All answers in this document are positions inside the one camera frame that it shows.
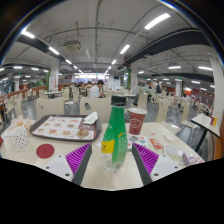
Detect person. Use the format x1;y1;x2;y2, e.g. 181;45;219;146
154;82;163;96
89;79;105;99

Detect small red sauce packet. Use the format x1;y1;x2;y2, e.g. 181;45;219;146
149;137;164;150

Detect ceiling air conditioner unit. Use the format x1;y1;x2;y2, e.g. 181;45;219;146
63;40;82;52

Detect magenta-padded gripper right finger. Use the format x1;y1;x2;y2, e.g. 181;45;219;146
131;142;183;186

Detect green plastic drink bottle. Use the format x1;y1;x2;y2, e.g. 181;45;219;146
100;95;129;174

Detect crumpled white napkin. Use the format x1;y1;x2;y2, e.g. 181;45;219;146
82;111;100;126

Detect white black-dotted mug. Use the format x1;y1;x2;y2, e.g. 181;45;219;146
11;125;30;149

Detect clear plastic bag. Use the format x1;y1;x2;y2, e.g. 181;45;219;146
163;144;204;166

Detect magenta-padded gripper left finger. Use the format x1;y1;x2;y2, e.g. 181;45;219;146
44;142;93;186

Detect brown tray with paper liner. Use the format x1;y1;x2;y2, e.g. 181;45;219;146
29;114;103;142

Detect beige side table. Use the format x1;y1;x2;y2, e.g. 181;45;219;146
199;113;222;153

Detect flat round red coaster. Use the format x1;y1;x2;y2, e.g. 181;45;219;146
35;143;56;160

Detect ceiling lights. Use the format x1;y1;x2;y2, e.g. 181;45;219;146
0;13;216;91

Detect brown bun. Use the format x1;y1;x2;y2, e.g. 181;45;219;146
77;128;91;140

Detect red paper cup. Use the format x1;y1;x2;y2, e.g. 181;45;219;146
128;107;148;136

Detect beige chairs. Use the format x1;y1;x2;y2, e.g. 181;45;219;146
3;84;201;126

